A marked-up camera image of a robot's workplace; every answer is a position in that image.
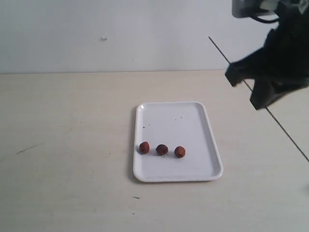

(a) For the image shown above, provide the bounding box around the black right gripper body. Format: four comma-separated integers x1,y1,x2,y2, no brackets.
262,0,309,89

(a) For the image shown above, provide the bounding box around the thin metal skewer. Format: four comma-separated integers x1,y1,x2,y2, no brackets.
208,36,309,162

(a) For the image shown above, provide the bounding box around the brown meatball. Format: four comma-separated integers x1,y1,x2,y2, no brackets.
174,146,186,158
155,144,169,156
139,141,150,154

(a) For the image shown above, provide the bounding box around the white rectangular plastic tray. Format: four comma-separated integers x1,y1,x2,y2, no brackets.
133,101,224,183

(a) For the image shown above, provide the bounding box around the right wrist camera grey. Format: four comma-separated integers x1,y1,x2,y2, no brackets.
232,0,279,18

